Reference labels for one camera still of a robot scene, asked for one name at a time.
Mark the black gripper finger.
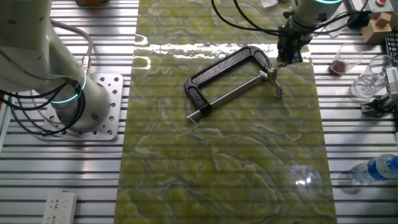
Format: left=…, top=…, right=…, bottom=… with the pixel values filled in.
left=289, top=46, right=303, bottom=65
left=277, top=45, right=290, bottom=63

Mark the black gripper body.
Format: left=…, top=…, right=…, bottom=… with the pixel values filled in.
left=277, top=21, right=313, bottom=52

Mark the black C-clamp with steel screw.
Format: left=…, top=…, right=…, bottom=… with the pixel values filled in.
left=183, top=45, right=273, bottom=128

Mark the plastic water bottle blue label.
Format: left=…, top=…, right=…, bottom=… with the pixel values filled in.
left=351, top=153, right=398, bottom=187

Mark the glass beaker with dark liquid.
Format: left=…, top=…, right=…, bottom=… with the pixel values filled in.
left=328, top=43, right=364, bottom=77

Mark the empty clear glass beaker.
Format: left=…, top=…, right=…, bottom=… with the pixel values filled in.
left=350, top=55, right=394, bottom=101

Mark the small cardboard box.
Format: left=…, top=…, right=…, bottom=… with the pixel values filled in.
left=361, top=17, right=392, bottom=44

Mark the small wooden cube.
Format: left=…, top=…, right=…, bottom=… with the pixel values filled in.
left=375, top=12, right=392, bottom=27

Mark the grey box with red button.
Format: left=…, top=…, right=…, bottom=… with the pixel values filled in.
left=368, top=0, right=393, bottom=14

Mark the black keyboard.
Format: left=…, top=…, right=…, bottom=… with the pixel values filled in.
left=384, top=33, right=398, bottom=60

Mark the green marble pattern mat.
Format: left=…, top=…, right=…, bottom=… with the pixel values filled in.
left=113, top=0, right=338, bottom=224

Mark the white power strip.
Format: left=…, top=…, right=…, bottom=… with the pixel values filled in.
left=42, top=190, right=78, bottom=224

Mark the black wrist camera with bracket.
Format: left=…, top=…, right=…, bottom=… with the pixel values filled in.
left=343, top=0, right=373, bottom=31

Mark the small silver camera black mount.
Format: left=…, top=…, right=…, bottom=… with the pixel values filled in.
left=360, top=92, right=398, bottom=118

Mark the ribbed silver camera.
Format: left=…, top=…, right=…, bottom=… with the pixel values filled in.
left=385, top=66, right=398, bottom=100

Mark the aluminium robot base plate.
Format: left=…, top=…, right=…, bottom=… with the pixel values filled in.
left=42, top=73, right=124, bottom=141

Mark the grey cable with metal connector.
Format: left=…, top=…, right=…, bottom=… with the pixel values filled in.
left=51, top=19, right=94, bottom=75

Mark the black cable bundle at base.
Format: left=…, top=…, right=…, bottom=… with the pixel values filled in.
left=0, top=79, right=86, bottom=137

